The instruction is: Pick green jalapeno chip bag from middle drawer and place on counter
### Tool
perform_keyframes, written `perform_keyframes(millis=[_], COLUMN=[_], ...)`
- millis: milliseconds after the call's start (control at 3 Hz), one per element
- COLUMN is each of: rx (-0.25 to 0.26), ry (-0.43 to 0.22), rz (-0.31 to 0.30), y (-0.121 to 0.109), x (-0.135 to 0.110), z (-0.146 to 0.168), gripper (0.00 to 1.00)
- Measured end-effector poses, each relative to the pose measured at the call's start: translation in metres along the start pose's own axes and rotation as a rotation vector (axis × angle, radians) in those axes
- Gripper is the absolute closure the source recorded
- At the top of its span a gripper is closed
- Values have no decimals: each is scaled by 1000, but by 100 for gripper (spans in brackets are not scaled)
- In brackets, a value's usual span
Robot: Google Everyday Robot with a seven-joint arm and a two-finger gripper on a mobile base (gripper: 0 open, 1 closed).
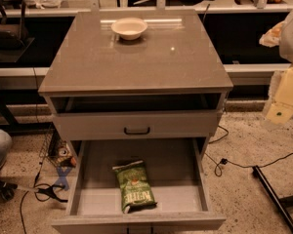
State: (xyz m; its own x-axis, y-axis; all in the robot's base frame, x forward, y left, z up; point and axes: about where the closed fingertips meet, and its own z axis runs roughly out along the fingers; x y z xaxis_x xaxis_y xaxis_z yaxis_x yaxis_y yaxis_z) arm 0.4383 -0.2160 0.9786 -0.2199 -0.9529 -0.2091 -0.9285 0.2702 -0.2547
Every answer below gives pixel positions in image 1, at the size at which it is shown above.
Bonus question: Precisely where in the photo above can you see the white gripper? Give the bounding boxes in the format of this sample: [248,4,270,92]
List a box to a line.
[259,21,293,130]

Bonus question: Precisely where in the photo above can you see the green jalapeno chip bag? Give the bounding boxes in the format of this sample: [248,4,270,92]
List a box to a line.
[112,160,157,214]

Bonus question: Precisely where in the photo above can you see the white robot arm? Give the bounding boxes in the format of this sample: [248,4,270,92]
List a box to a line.
[260,10,293,130]

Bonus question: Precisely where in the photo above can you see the grey drawer cabinet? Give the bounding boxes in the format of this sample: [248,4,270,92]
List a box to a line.
[37,9,234,234]

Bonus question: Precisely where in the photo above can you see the closed grey top drawer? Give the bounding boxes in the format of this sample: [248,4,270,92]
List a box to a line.
[53,111,221,140]

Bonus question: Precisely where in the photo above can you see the open grey middle drawer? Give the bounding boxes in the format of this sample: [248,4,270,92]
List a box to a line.
[53,138,225,234]

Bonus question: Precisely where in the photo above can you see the black bag on shelf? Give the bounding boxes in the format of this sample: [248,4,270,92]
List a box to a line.
[0,2,34,62]

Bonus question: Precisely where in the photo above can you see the black metal stand leg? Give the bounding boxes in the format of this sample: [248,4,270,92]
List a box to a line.
[252,166,293,234]

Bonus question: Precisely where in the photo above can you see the white paper bowl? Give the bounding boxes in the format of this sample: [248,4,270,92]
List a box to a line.
[111,18,147,40]

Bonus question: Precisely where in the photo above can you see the blue tape cross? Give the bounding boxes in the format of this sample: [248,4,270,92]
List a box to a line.
[55,167,72,191]

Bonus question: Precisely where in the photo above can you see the black drawer handle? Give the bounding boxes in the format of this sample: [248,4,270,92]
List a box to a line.
[123,127,150,136]

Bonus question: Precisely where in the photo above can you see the wire basket with cans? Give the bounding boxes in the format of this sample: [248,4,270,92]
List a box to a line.
[39,129,76,168]

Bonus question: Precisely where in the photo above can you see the black cable with clamp left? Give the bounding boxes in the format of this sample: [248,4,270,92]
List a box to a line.
[19,171,69,234]

